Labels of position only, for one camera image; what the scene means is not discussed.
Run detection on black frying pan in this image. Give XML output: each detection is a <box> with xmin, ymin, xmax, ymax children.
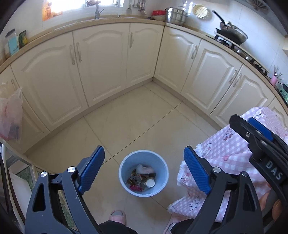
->
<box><xmin>212</xmin><ymin>10</ymin><xmax>248</xmax><ymax>45</ymax></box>

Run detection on round yellow strainer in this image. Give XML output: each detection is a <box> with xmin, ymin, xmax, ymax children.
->
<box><xmin>192</xmin><ymin>4</ymin><xmax>208</xmax><ymax>19</ymax></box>

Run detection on glass jar on counter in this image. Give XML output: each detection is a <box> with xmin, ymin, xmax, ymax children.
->
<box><xmin>4</xmin><ymin>29</ymin><xmax>19</xmax><ymax>58</ymax></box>

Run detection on pink checkered tablecloth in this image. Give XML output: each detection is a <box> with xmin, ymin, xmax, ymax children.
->
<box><xmin>167</xmin><ymin>106</ymin><xmax>288</xmax><ymax>220</ymax></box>

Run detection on cream kitchen cabinets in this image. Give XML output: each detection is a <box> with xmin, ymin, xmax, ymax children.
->
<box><xmin>1</xmin><ymin>18</ymin><xmax>287</xmax><ymax>153</ymax></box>

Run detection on light blue trash bin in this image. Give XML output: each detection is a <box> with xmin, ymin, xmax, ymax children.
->
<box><xmin>119</xmin><ymin>150</ymin><xmax>169</xmax><ymax>197</ymax></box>

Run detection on person's right hand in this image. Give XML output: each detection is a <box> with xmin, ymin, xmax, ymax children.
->
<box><xmin>259</xmin><ymin>189</ymin><xmax>283</xmax><ymax>221</ymax></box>

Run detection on stainless steel pot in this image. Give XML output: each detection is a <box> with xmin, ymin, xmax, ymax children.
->
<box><xmin>165</xmin><ymin>6</ymin><xmax>187</xmax><ymax>25</ymax></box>

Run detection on black gas stove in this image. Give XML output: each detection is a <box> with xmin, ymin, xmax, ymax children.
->
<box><xmin>214</xmin><ymin>32</ymin><xmax>269</xmax><ymax>77</ymax></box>

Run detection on hanging plastic bag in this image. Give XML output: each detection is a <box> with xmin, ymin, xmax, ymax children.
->
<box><xmin>0</xmin><ymin>81</ymin><xmax>23</xmax><ymax>141</ymax></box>

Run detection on kitchen faucet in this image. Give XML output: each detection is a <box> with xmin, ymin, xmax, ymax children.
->
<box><xmin>85</xmin><ymin>0</ymin><xmax>103</xmax><ymax>19</ymax></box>

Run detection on green toaster oven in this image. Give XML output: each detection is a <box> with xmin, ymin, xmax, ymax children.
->
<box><xmin>279</xmin><ymin>84</ymin><xmax>288</xmax><ymax>102</ymax></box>

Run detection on pink slipper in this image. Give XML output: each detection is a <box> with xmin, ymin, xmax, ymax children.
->
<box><xmin>109</xmin><ymin>210</ymin><xmax>126</xmax><ymax>225</ymax></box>

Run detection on pink utensil cup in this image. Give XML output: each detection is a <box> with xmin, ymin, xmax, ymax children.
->
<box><xmin>270</xmin><ymin>65</ymin><xmax>282</xmax><ymax>86</ymax></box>

